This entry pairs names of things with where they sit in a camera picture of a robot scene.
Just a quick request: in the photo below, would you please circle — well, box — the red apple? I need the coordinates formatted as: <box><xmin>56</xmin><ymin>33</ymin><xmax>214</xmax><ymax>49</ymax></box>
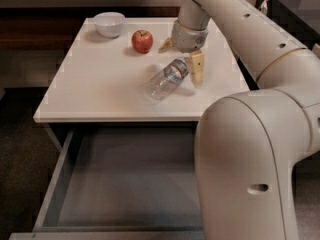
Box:
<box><xmin>131</xmin><ymin>30</ymin><xmax>153</xmax><ymax>54</ymax></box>

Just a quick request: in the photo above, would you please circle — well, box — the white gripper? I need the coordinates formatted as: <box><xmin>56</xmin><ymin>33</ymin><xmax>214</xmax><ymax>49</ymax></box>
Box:
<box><xmin>158</xmin><ymin>20</ymin><xmax>208</xmax><ymax>85</ymax></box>

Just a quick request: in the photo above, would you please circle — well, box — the clear plastic water bottle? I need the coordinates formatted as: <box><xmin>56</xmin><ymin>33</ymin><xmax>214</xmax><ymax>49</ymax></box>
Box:
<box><xmin>145</xmin><ymin>57</ymin><xmax>189</xmax><ymax>102</ymax></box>

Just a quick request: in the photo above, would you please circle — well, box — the white top drawer cabinet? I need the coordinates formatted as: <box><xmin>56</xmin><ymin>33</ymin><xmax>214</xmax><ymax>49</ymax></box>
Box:
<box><xmin>33</xmin><ymin>17</ymin><xmax>251</xmax><ymax>152</ymax></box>

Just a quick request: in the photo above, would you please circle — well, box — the white wall outlet plate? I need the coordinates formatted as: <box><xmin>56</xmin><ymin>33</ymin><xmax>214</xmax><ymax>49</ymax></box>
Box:
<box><xmin>312</xmin><ymin>44</ymin><xmax>320</xmax><ymax>59</ymax></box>

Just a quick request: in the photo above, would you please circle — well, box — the white bowl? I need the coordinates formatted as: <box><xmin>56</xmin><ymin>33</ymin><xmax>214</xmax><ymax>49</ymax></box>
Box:
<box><xmin>93</xmin><ymin>12</ymin><xmax>125</xmax><ymax>38</ymax></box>

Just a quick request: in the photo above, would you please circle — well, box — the grey top drawer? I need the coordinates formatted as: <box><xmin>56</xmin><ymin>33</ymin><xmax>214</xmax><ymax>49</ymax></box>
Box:
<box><xmin>10</xmin><ymin>125</ymin><xmax>203</xmax><ymax>240</ymax></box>

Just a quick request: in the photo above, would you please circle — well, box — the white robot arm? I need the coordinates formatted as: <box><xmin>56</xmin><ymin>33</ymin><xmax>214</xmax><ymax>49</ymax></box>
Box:
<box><xmin>171</xmin><ymin>0</ymin><xmax>320</xmax><ymax>240</ymax></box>

